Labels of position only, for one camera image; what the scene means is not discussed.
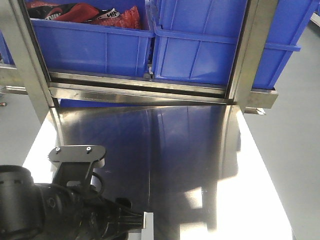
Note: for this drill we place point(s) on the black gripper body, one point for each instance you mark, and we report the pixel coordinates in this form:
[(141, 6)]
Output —
[(67, 214)]

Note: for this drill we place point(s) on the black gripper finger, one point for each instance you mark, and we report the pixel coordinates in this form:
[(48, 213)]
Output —
[(132, 220)]

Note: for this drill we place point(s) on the gray square base block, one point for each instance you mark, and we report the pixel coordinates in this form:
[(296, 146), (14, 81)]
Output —
[(147, 232)]

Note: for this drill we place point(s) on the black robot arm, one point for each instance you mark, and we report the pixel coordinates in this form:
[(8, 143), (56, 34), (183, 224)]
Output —
[(20, 218)]

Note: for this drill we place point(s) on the blue bin with red bags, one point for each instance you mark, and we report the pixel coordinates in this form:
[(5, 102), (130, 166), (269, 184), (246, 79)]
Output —
[(96, 48)]

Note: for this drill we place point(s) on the blue bin on rack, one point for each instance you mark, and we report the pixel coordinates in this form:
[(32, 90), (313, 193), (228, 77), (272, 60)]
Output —
[(196, 40)]

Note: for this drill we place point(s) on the blue bin far right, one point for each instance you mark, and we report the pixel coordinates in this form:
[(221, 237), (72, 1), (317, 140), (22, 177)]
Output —
[(289, 22)]

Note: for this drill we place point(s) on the red and black bag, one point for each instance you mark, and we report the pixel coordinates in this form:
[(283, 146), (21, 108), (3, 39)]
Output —
[(81, 12)]

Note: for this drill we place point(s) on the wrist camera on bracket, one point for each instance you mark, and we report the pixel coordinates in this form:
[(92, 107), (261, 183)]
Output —
[(75, 163)]

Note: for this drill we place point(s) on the stainless steel rack frame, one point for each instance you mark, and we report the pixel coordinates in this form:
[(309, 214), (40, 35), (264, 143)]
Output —
[(29, 74)]

